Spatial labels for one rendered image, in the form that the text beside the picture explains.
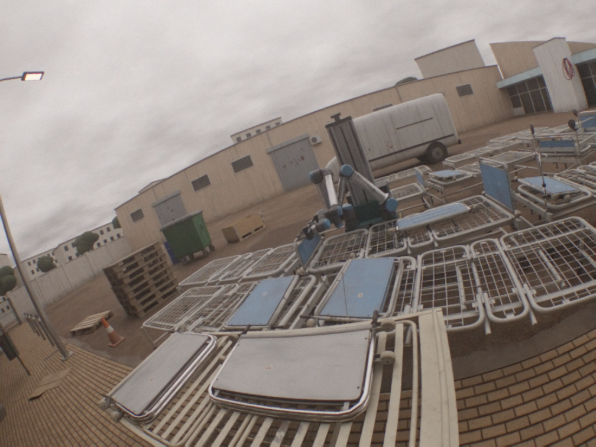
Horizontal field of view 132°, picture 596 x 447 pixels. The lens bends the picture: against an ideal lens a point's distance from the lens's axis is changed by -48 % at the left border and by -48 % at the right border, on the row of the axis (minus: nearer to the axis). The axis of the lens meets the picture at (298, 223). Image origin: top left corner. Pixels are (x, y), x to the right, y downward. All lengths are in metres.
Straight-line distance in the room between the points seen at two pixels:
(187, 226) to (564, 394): 8.15
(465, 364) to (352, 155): 2.51
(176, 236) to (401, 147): 8.10
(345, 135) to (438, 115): 7.27
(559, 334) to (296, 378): 1.62
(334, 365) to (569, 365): 1.39
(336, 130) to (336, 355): 2.65
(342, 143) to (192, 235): 5.82
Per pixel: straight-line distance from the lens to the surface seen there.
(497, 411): 1.60
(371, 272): 1.82
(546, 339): 1.93
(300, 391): 1.03
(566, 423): 1.63
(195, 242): 8.02
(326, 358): 1.09
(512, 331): 1.98
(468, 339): 1.94
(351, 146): 3.19
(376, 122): 9.63
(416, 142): 9.80
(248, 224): 8.35
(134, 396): 1.62
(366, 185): 2.76
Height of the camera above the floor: 1.38
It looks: 11 degrees down
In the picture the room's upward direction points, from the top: 21 degrees counter-clockwise
